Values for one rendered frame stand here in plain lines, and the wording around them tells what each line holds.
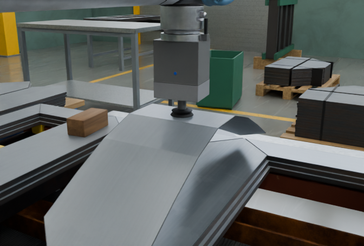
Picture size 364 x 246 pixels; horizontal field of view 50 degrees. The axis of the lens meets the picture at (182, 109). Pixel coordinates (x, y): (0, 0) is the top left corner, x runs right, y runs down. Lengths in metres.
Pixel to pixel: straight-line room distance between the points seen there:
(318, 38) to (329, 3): 0.71
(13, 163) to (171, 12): 0.55
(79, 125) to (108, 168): 0.50
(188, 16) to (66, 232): 0.38
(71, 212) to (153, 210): 0.13
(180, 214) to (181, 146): 0.16
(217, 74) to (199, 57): 3.67
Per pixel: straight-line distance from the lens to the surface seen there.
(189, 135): 0.65
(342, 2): 8.67
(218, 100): 4.40
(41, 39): 10.12
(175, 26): 0.66
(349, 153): 1.36
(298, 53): 8.02
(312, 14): 8.77
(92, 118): 1.15
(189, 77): 0.67
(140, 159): 0.63
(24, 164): 1.00
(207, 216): 0.73
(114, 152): 0.66
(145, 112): 0.74
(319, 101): 3.16
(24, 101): 1.58
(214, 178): 0.87
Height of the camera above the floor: 1.23
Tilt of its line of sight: 16 degrees down
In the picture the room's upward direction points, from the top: straight up
